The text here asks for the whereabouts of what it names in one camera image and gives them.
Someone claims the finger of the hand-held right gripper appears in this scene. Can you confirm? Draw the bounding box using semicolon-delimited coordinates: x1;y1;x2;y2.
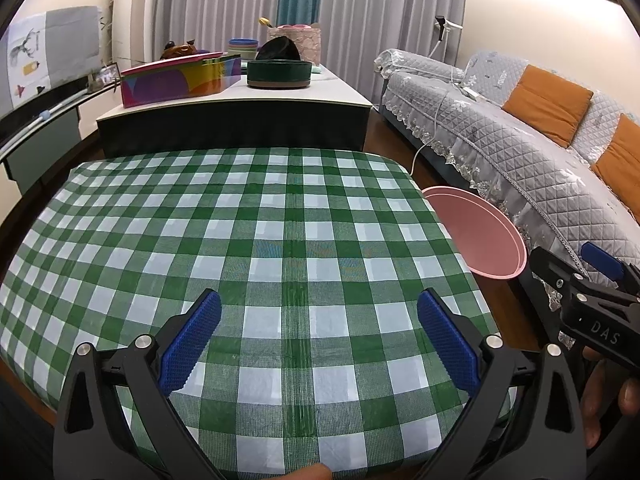
580;241;640;301
530;247;586;293

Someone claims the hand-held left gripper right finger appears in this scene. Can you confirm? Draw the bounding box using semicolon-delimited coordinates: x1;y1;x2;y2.
415;287;588;480

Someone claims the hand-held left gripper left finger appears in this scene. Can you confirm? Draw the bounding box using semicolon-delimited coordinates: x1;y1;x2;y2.
52;289;231;480

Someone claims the pink plastic bin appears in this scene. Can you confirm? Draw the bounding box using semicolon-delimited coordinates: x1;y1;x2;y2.
421;186;528;281

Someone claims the person's right hand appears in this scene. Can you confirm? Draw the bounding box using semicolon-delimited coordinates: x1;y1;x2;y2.
580;349;640;450

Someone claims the person's left hand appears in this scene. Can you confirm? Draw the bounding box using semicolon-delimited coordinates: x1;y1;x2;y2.
272;462;333;480

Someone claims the orange cushion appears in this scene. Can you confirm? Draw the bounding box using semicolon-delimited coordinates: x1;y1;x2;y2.
590;112;640;211
501;65;594;148

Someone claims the grey quilted covered sofa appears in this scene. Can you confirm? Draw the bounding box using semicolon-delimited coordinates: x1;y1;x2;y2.
374;49;640;351

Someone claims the green checkered tablecloth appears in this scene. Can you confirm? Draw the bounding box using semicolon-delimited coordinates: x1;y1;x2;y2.
0;147;516;476

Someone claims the dark television stand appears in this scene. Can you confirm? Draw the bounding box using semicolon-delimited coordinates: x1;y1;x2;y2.
0;87;121;196

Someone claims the colourful rectangular box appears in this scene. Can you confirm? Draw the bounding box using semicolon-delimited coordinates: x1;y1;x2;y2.
119;52;242;109

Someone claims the white-topped coffee table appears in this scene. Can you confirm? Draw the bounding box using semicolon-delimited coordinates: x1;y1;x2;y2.
96;62;373;158

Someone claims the white rod blue band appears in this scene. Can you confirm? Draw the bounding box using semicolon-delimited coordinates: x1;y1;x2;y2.
0;89;96;148

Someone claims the dark green round tin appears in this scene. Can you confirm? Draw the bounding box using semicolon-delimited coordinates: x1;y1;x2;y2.
246;59;312;90

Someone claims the brown stuffed toy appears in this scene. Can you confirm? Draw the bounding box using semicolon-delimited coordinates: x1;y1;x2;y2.
161;39;198;61

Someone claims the stack of coloured bowls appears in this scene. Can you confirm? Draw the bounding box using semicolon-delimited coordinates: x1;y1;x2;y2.
227;37;259;61

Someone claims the grey curtain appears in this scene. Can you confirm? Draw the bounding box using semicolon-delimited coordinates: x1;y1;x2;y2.
315;0;468;106
150;0;286;58

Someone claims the black round lid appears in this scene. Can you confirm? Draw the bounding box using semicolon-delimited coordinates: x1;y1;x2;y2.
255;36;302;62

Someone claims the pink fabric basket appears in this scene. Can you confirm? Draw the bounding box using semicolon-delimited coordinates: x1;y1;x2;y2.
266;22;322;66

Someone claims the grey printed television cover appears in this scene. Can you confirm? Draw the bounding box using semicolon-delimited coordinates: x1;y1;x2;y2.
0;6;101;111

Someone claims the white standing air conditioner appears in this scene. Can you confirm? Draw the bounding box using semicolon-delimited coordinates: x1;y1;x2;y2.
112;0;156;66

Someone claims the white cable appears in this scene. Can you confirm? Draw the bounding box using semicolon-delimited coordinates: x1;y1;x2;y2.
412;67;471;173

